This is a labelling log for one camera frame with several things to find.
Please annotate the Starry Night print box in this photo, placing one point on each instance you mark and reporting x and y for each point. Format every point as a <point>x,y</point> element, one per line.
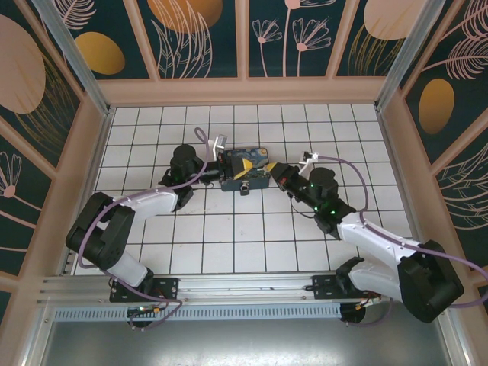
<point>257,156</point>

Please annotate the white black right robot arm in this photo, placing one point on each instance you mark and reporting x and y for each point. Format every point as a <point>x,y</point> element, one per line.
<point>373,248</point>

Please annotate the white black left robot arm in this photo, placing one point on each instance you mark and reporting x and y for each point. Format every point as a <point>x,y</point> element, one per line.
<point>152,203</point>

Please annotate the small circuit board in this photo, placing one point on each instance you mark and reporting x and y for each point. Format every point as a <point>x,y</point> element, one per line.
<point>143,309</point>

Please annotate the grey metal base sheet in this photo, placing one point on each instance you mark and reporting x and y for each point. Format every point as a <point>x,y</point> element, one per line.
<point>244,343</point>

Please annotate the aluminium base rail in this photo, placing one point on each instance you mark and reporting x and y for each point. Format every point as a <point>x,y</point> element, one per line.
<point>244,286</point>

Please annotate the aluminium frame post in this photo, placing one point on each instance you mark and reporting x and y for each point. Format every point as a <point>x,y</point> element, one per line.
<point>76,57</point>
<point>411,49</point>

